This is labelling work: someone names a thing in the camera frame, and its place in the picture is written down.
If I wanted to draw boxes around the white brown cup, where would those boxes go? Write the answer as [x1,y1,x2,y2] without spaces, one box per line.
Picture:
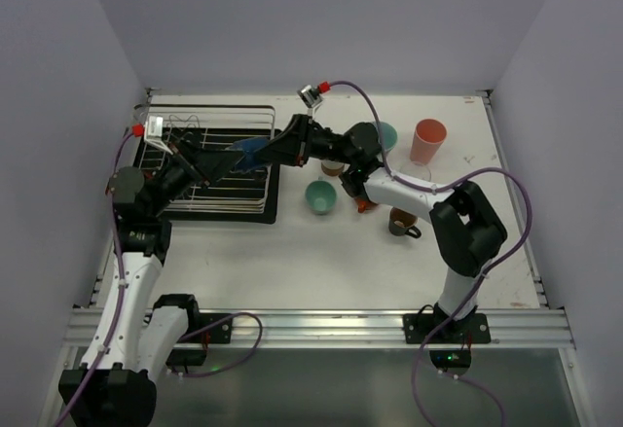
[321,160,345,177]

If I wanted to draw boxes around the blue cup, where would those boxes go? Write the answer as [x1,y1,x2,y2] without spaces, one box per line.
[227,137,270,173]

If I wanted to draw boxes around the small green cup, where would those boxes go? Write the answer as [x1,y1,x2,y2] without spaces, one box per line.
[304,178,337,215]

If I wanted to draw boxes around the large green mug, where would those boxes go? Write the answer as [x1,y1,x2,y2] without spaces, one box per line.
[379,122,398,154]

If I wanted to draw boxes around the orange white-ringed cup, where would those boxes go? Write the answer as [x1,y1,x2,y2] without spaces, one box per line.
[354,198,378,214]

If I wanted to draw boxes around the clear glass cup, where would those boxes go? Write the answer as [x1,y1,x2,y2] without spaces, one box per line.
[399,160,432,182]

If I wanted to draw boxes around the pink plastic cup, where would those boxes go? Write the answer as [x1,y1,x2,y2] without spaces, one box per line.
[410,119,447,164]

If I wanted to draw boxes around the black cup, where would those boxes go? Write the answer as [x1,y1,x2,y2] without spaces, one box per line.
[387,208,421,239]

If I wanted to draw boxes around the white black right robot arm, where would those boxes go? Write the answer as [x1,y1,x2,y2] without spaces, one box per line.
[254,114,507,328]

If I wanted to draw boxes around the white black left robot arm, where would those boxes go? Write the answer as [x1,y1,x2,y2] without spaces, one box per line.
[57,143,244,426]

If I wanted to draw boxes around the black drip tray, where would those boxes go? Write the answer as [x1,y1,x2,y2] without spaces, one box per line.
[163,124,280,224]

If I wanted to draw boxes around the left black controller box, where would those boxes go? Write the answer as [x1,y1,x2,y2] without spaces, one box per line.
[166,347,207,372]

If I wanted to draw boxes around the black controller box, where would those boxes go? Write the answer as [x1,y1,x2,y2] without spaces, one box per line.
[166,347,207,372]
[429,349,472,376]

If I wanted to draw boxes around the right black controller box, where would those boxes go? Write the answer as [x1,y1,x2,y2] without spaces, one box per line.
[429,349,472,376]

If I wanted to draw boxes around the metal wire dish rack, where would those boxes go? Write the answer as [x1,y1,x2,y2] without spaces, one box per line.
[140,105,276,215]

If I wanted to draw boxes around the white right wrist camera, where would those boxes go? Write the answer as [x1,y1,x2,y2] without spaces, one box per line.
[297,85,324,117]

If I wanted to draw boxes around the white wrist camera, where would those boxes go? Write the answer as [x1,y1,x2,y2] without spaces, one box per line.
[297,85,324,117]
[143,116,171,154]

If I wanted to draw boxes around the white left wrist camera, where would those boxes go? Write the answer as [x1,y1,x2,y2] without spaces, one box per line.
[143,116,171,154]

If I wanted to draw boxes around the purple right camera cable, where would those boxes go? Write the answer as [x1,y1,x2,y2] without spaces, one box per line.
[315,80,532,272]

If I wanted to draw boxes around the purple camera cable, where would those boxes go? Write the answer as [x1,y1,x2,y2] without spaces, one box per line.
[57,124,147,427]
[315,80,532,272]

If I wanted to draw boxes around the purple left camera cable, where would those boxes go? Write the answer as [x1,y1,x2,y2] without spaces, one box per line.
[57,124,147,427]

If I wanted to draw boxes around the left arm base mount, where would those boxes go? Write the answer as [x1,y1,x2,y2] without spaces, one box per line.
[180,312,233,347]

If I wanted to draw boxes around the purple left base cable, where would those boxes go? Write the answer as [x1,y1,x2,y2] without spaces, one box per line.
[167,312,264,379]

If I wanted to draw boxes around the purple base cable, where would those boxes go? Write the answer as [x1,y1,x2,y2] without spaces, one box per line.
[411,317,510,427]
[167,312,264,379]

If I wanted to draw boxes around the aluminium front rail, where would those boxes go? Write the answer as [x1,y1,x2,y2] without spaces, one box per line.
[65,307,570,350]

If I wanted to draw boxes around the aluminium rail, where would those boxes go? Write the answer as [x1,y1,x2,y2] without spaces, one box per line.
[65,307,570,350]
[478,89,550,309]

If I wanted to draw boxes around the aluminium right side rail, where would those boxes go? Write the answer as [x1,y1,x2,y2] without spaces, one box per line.
[478,89,550,309]

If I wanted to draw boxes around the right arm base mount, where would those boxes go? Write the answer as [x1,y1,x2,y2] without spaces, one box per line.
[402,304,492,345]

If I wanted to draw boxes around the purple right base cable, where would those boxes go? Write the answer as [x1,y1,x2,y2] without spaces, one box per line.
[411,317,510,427]

